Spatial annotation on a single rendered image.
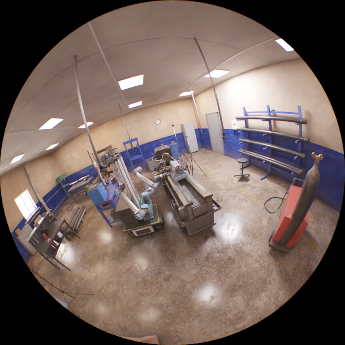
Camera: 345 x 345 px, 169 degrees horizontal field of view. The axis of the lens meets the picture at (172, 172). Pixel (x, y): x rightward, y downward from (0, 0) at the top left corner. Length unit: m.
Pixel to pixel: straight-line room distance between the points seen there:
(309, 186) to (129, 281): 2.93
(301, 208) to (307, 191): 0.25
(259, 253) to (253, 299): 0.81
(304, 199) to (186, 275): 1.96
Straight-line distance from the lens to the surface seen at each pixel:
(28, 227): 6.64
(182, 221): 2.23
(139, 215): 2.20
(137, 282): 2.40
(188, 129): 6.95
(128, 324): 2.43
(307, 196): 1.61
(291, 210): 2.00
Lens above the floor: 2.05
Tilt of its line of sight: 23 degrees down
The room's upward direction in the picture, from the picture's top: 16 degrees counter-clockwise
